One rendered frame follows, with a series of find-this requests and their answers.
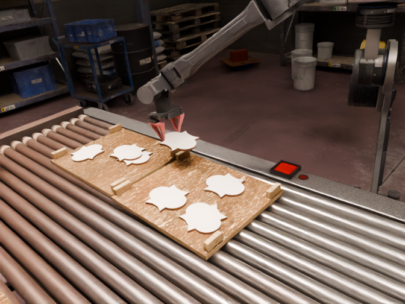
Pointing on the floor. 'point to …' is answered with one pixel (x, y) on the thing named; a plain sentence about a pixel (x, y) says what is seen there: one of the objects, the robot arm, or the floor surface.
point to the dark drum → (134, 55)
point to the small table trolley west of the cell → (86, 96)
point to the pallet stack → (184, 28)
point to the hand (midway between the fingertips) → (170, 135)
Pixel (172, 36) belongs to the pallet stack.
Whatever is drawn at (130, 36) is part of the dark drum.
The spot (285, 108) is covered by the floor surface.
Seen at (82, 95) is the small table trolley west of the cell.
